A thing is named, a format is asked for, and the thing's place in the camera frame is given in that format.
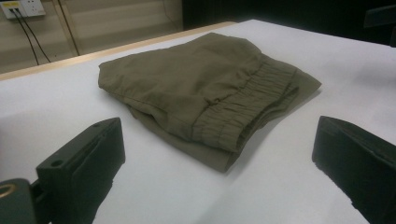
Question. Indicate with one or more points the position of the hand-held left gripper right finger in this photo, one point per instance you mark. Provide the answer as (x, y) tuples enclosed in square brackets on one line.
[(361, 165)]

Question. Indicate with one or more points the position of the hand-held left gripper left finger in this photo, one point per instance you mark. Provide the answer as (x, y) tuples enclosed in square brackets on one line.
[(77, 168)]

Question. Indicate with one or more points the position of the olive green pants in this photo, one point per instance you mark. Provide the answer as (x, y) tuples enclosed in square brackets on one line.
[(186, 87)]

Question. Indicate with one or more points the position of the white table mat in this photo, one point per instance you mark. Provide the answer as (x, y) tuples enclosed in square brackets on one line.
[(327, 68)]

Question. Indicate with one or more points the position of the wooden table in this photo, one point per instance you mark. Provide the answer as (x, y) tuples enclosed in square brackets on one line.
[(93, 56)]

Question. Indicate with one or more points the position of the black curtain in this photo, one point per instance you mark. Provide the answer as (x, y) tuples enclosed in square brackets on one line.
[(280, 12)]

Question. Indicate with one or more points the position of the white wall power socket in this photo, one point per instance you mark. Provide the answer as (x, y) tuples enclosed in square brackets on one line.
[(31, 7)]

